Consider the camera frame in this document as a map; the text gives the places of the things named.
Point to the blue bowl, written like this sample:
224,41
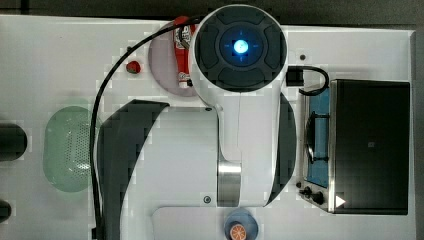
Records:
244,217

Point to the dark object at left edge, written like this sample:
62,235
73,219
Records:
5,211

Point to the grey round plate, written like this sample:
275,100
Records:
163,65

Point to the green perforated colander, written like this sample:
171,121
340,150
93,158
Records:
66,160

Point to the orange slice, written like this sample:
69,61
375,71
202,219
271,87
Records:
238,232

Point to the red ketchup bottle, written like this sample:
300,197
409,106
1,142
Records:
182,38

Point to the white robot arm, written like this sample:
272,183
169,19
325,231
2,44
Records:
234,148

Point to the red strawberry with leaves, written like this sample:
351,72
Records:
133,67

